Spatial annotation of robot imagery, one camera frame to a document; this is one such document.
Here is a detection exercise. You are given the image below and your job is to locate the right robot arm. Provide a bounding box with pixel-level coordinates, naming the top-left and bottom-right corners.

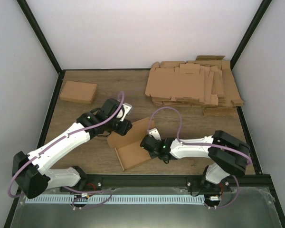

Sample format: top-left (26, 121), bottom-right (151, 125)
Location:
top-left (140, 128), bottom-right (252, 191)

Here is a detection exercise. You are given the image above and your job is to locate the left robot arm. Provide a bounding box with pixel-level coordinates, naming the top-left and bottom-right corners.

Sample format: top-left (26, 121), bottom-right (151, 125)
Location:
top-left (12, 98), bottom-right (132, 199)

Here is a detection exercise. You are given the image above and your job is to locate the folded brown cardboard box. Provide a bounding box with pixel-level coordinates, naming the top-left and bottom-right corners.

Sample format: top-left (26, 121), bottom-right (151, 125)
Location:
top-left (59, 81), bottom-right (98, 104)

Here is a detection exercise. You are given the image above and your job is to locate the stack of flat cardboard sheets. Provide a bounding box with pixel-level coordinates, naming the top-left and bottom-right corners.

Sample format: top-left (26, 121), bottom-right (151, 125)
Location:
top-left (145, 56), bottom-right (244, 116)

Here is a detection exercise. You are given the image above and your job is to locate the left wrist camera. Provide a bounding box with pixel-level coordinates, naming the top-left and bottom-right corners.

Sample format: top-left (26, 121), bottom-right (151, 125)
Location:
top-left (116, 103), bottom-right (133, 122)

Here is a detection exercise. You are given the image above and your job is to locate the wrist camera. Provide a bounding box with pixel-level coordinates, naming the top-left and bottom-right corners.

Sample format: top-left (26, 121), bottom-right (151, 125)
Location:
top-left (148, 128), bottom-right (161, 140)
top-left (116, 103), bottom-right (133, 122)

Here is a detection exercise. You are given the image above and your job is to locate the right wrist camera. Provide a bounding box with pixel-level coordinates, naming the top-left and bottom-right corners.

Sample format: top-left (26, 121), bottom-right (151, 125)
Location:
top-left (148, 128), bottom-right (161, 140)

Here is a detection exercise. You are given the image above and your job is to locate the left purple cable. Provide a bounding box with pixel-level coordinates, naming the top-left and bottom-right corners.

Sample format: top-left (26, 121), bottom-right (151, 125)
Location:
top-left (8, 91), bottom-right (125, 211)

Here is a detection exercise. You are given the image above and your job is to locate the purple cable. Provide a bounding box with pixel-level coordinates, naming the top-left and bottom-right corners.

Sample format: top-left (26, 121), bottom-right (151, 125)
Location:
top-left (147, 106), bottom-right (253, 210)
top-left (8, 91), bottom-right (125, 211)

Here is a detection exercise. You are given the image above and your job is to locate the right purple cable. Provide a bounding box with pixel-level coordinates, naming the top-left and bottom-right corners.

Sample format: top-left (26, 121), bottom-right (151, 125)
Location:
top-left (147, 106), bottom-right (253, 210)

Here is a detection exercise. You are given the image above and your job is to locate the black aluminium frame rail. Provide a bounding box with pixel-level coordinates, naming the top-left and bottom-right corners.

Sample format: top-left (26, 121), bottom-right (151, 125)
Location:
top-left (54, 174), bottom-right (274, 190)

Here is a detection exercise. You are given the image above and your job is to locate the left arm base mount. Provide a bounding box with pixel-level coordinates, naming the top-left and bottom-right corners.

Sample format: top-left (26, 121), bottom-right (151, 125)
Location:
top-left (60, 166), bottom-right (102, 194)

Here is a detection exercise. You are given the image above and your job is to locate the light blue slotted cable duct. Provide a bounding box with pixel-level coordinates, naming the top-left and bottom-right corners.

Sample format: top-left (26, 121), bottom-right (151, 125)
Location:
top-left (25, 194), bottom-right (205, 205)

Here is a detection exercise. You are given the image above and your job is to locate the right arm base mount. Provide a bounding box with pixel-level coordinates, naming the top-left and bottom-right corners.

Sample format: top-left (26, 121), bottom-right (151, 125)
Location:
top-left (186, 170), bottom-right (230, 196)

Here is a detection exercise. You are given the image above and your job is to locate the left black corner post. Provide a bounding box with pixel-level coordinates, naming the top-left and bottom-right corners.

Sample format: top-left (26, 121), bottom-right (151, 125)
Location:
top-left (16, 0), bottom-right (63, 75)

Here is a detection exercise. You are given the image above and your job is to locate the black corner post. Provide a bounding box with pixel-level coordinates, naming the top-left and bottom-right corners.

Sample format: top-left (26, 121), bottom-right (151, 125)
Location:
top-left (230, 0), bottom-right (272, 70)
top-left (16, 0), bottom-right (63, 75)

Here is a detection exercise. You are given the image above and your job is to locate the right black corner post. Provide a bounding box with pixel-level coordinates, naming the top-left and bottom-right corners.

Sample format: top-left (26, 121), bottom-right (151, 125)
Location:
top-left (230, 0), bottom-right (272, 70)

